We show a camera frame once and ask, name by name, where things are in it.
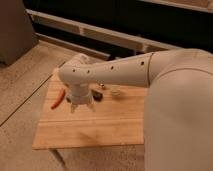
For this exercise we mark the wooden table leg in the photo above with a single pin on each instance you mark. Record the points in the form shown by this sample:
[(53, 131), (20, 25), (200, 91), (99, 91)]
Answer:
[(58, 157)]

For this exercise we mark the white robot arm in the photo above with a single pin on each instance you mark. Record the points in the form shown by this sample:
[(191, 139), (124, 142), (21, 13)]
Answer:
[(178, 109)]

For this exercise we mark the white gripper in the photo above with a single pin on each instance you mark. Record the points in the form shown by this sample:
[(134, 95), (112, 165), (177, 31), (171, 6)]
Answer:
[(79, 95)]

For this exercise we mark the grey cabinet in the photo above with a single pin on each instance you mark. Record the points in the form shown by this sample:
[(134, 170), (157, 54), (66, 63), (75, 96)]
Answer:
[(17, 35)]

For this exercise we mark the white cup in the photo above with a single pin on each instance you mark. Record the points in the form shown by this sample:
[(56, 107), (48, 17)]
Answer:
[(115, 91)]

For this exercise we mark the black eraser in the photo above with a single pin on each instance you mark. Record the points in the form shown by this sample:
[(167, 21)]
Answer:
[(97, 95)]

